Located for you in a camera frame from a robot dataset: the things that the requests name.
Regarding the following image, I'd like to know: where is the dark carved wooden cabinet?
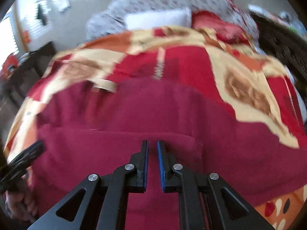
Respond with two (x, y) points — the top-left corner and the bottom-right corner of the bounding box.
(251, 12), (307, 83)

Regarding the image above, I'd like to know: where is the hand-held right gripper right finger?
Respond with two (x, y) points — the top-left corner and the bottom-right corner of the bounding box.
(157, 140), (276, 230)

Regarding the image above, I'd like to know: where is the dark red garment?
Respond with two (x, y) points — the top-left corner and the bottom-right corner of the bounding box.
(30, 78), (307, 230)

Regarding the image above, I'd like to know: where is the clutter of small things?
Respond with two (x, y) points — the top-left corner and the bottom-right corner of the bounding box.
(248, 3), (301, 30)

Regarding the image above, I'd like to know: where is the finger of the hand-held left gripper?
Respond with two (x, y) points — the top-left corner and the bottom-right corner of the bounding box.
(10, 140), (46, 173)

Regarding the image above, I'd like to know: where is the red pillow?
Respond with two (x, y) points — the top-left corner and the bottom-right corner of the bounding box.
(191, 10), (251, 45)

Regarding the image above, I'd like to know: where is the dark wooden furniture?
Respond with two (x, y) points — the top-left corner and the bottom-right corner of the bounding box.
(0, 41), (57, 117)

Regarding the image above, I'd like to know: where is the orange and red printed blanket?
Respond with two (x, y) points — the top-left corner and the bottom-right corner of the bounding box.
(4, 26), (307, 230)

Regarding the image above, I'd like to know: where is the window with blinds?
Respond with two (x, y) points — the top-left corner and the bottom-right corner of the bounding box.
(0, 11), (27, 61)

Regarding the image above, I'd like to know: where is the person's left hand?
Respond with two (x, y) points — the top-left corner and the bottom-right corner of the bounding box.
(4, 171), (39, 222)

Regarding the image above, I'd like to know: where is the white pillow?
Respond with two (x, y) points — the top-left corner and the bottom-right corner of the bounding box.
(124, 8), (193, 31)

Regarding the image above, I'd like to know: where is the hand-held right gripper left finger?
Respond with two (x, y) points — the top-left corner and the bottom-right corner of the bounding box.
(27, 140), (149, 230)

